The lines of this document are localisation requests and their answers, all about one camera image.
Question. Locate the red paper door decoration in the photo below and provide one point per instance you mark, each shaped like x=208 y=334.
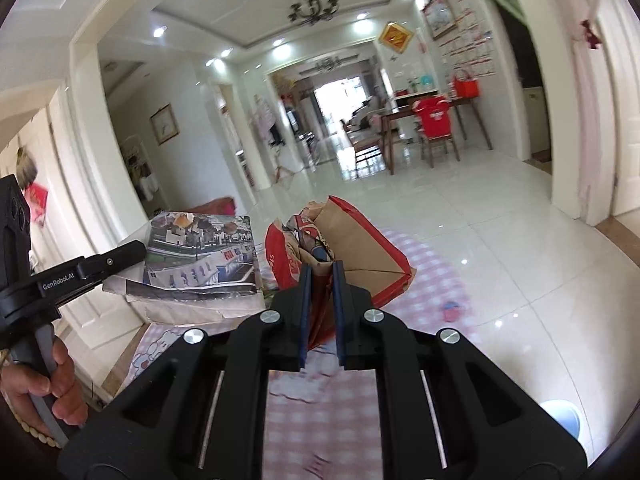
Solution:
x=36 y=205

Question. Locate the rows of wall certificates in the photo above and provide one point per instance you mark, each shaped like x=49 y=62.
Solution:
x=470 y=35

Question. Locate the person's left hand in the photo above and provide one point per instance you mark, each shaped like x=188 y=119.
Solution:
x=17 y=390

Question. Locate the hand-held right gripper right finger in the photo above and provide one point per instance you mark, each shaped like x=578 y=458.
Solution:
x=338 y=312

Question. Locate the red paper bag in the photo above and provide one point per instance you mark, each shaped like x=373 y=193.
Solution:
x=360 y=245

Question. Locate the red shirt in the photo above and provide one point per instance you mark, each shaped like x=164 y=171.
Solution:
x=432 y=117

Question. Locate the red door ornament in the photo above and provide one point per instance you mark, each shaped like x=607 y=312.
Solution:
x=590 y=35

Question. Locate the framed bird picture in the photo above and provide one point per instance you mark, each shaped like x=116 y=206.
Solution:
x=164 y=125

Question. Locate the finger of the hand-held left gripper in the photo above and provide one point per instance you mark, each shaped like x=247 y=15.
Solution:
x=115 y=258

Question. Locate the red tote bag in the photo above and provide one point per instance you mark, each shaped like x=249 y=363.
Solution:
x=466 y=86

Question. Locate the small distant chandelier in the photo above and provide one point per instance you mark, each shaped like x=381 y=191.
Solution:
x=328 y=64

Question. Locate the yellow diamond wall decoration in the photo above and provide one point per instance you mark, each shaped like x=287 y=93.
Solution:
x=396 y=37

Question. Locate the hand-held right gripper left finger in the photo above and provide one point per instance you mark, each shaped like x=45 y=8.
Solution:
x=305 y=312

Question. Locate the red covered chair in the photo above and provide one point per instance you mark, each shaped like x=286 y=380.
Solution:
x=440 y=147

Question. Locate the white door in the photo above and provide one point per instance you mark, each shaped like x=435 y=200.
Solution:
x=600 y=135

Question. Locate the pink checked tablecloth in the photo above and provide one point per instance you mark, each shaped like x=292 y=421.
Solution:
x=320 y=420

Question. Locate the white cabinet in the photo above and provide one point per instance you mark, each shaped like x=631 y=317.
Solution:
x=535 y=120

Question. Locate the pink cushion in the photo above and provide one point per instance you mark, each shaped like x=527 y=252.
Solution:
x=215 y=206

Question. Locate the black chandelier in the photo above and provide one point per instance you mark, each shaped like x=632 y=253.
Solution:
x=312 y=7

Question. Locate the wooden chair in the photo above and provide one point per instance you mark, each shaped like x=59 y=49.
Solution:
x=362 y=147

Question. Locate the red framed wall picture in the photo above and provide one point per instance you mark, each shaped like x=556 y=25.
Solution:
x=439 y=15

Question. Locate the wooden dining table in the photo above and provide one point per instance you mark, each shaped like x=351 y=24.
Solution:
x=395 y=115

